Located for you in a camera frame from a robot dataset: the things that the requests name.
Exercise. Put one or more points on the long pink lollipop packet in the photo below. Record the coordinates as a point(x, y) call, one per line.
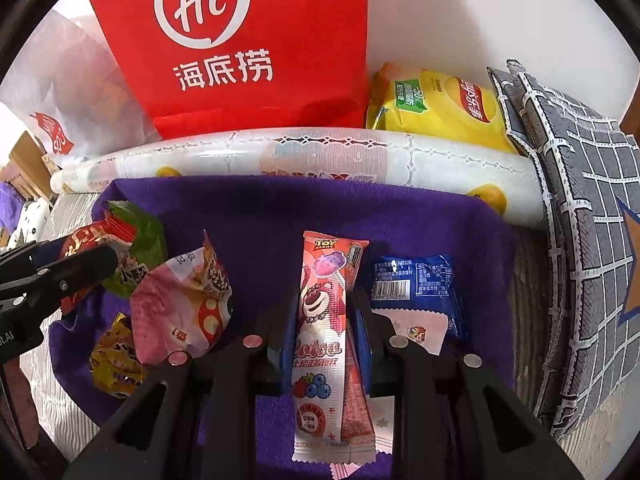
point(320, 310)

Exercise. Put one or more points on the grey checked star pillow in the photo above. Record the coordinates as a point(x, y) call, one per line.
point(590, 210)

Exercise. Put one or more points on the rolled white patterned mat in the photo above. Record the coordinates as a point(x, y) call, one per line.
point(225, 155)

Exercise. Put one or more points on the person's left forearm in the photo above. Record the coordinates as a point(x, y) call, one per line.
point(17, 410)

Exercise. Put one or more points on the white dotted cloth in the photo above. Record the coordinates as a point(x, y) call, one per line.
point(32, 222)

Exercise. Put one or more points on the red paper bag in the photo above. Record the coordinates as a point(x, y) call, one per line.
point(300, 35)

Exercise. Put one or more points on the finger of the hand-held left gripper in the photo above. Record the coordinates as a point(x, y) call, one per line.
point(22, 252)
point(85, 265)

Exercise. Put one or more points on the pink white snack packet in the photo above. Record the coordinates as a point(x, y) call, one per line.
point(165, 310)

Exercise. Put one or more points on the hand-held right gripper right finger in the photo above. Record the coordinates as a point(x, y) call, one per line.
point(362, 340)

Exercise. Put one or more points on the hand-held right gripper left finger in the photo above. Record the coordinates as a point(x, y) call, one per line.
point(287, 330)

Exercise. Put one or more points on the wooden nightstand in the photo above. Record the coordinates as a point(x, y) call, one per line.
point(27, 160)

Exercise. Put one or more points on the dark blue snack packet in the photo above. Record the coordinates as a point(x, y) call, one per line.
point(425, 280)

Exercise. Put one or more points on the green snack packet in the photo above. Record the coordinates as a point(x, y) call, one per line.
point(145, 235)

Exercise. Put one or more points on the purple towel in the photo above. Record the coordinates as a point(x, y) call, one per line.
point(260, 220)

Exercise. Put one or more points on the yellow snack packet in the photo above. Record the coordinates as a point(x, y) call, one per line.
point(112, 360)

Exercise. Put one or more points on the yellow chips bag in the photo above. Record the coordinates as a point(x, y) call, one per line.
point(450, 120)

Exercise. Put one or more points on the white plastic shopping bag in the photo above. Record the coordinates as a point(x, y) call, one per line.
point(90, 100)

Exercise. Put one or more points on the small white pink packet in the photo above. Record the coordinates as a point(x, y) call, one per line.
point(420, 332)

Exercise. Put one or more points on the red snack packet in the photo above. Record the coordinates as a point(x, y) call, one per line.
point(85, 240)

